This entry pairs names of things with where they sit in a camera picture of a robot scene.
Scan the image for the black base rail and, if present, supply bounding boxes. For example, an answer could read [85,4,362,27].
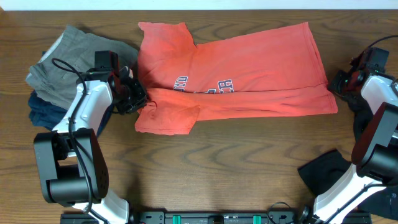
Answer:
[60,211,373,224]

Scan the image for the folded grey trousers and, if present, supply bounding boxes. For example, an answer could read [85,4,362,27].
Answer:
[25,24,139,110]

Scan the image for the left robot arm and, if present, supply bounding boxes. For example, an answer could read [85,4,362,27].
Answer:
[34,77,146,223]

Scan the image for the red printed t-shirt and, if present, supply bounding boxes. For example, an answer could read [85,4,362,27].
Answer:
[135,22,338,135]

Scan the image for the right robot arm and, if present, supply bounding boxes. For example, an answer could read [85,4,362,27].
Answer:
[308,75,397,223]

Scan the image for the black Sydrogen garment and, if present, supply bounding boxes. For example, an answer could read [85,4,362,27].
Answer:
[298,103,397,223]

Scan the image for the folded navy blue garment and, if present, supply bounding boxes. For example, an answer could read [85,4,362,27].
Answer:
[27,51,114,138]

